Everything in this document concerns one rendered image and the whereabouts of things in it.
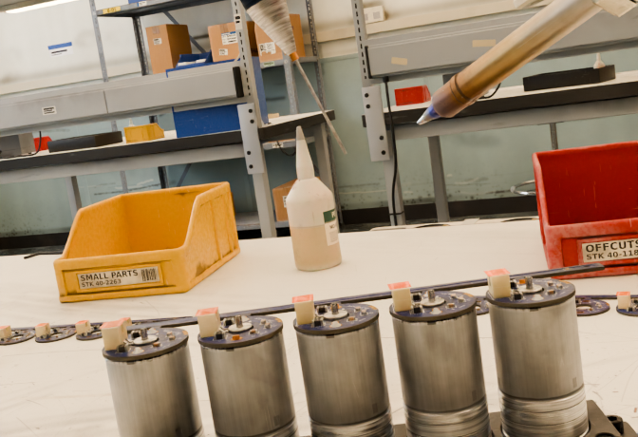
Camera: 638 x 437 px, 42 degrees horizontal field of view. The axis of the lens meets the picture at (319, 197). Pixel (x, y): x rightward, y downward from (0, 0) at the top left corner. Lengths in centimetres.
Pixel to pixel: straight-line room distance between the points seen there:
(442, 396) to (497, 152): 445
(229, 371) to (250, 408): 1
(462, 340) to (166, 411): 9
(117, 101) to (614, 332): 270
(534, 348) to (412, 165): 456
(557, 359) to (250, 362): 8
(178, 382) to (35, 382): 22
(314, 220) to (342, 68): 431
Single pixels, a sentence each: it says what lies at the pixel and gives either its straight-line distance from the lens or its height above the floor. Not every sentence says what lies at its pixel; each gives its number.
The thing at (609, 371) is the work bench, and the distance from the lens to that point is 35.
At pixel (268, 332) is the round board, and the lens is 24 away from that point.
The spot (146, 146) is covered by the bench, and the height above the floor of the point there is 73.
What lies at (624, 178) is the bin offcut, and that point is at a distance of 59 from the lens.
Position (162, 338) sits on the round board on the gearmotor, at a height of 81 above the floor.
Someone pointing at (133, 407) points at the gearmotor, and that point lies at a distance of 24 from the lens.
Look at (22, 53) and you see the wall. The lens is 605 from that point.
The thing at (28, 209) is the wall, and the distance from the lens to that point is 619.
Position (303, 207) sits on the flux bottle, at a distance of 57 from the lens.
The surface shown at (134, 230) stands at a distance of 71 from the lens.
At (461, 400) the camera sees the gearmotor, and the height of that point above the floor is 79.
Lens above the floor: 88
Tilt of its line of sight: 8 degrees down
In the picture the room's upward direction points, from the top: 8 degrees counter-clockwise
